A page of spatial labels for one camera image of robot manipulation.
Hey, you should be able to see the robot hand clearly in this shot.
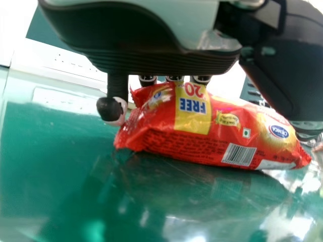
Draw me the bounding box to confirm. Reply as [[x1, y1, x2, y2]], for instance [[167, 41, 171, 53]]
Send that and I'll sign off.
[[37, 0, 323, 142]]

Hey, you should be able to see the red biscuit packet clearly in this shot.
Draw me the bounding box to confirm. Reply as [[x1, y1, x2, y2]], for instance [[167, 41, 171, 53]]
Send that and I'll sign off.
[[113, 81, 313, 171]]

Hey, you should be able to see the white socket strip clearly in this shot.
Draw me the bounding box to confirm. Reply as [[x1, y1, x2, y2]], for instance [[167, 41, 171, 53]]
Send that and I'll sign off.
[[10, 37, 108, 84]]

